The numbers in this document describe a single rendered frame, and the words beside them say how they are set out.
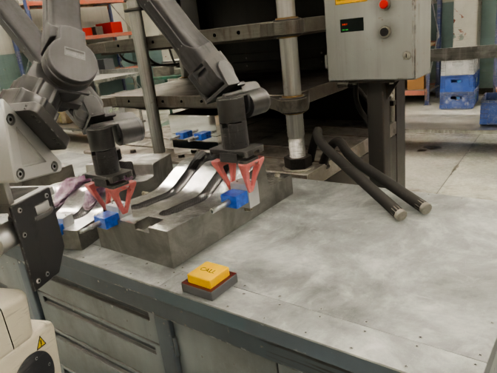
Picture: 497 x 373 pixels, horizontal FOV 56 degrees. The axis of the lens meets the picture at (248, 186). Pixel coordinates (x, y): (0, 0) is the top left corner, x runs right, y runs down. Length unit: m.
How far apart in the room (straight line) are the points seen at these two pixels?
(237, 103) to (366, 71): 0.74
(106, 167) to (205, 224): 0.26
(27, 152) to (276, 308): 0.48
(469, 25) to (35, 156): 6.76
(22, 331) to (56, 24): 0.52
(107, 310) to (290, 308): 0.63
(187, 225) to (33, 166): 0.44
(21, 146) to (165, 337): 0.62
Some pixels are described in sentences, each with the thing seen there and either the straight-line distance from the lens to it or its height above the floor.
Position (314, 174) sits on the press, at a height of 0.77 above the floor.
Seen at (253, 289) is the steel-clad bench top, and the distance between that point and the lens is 0.93.
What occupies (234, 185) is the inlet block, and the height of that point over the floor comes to 0.96.
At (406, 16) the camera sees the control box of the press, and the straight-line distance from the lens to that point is 1.56.
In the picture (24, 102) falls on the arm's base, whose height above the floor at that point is 1.22.
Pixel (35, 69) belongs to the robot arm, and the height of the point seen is 1.26.
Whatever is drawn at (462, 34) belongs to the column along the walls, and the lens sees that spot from 7.23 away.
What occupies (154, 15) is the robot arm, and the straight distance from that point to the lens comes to 1.01.
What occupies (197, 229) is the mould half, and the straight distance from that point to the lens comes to 1.09.
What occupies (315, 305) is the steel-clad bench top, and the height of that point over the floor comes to 0.80.
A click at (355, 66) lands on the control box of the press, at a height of 1.12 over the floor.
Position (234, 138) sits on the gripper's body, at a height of 1.07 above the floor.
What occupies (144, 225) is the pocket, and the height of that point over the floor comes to 0.87.
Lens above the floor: 1.28
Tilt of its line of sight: 19 degrees down
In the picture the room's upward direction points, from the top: 7 degrees counter-clockwise
